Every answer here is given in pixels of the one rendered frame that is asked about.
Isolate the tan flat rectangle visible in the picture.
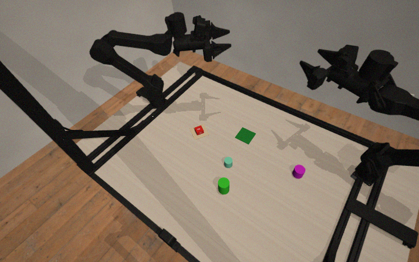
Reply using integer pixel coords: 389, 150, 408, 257
190, 124, 209, 140

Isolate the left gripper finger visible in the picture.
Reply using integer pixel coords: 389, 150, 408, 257
211, 22, 230, 40
211, 41, 231, 59

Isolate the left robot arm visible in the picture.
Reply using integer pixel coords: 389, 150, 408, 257
89, 12, 206, 109

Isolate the red block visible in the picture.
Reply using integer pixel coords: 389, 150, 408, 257
195, 126, 204, 135

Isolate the dark green rectangle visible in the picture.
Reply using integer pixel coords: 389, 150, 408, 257
235, 127, 256, 144

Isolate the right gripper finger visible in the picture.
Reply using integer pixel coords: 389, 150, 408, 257
318, 49, 338, 65
300, 61, 320, 83

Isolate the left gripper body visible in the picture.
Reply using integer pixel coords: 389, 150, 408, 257
188, 20, 213, 62

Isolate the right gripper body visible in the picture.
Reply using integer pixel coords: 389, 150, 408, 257
307, 65, 359, 90

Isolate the magenta cylinder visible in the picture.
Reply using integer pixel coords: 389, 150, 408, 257
292, 165, 306, 178

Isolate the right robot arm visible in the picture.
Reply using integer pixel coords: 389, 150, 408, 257
332, 45, 419, 186

